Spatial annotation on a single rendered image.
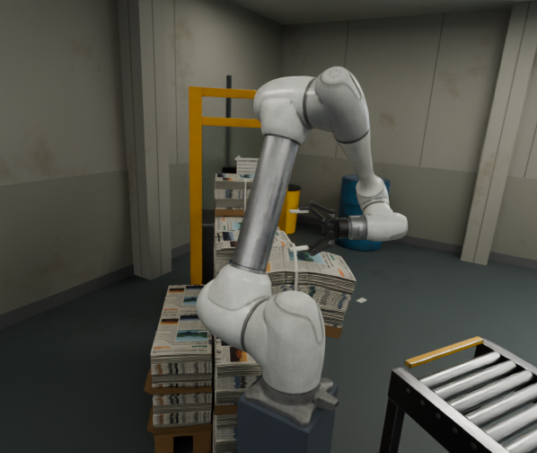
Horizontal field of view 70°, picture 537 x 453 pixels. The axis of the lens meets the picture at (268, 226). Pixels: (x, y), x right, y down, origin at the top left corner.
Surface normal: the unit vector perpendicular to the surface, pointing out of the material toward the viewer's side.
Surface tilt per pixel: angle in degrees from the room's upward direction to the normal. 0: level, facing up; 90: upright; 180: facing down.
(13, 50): 90
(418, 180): 90
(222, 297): 67
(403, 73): 90
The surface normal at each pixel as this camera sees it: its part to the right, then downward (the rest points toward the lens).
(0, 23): 0.86, 0.18
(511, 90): -0.50, 0.22
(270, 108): -0.61, -0.06
